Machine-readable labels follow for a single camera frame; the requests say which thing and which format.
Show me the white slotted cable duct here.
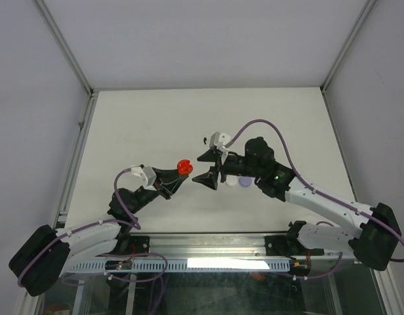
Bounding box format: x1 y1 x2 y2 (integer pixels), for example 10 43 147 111
67 258 290 274

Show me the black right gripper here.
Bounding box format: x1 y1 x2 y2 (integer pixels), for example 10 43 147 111
192 148 262 191

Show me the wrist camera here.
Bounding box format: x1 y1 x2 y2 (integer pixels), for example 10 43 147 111
130 165 157 191
209 132 231 153

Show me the white earbud charging case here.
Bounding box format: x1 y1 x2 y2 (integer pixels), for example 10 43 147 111
225 176 239 188

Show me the aluminium mounting rail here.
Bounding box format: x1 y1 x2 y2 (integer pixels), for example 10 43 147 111
128 233 363 260

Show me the purple earbud charging case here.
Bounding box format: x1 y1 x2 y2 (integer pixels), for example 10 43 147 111
238 177 253 188

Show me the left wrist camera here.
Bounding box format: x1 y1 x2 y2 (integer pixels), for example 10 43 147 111
130 165 157 191

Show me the aluminium enclosure frame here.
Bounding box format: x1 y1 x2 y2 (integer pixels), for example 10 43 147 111
11 0 404 315

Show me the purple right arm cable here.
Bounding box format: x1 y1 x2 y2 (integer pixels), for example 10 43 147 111
226 119 404 263

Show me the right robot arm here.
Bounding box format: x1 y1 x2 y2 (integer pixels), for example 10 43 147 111
193 136 401 271

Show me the orange earbud charging case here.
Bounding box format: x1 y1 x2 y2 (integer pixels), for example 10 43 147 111
176 159 193 176

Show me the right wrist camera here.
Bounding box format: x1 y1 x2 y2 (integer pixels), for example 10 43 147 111
209 132 231 153

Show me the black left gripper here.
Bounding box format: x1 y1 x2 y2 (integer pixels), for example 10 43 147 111
129 167 188 214

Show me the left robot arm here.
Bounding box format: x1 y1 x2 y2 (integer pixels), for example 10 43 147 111
9 161 193 297

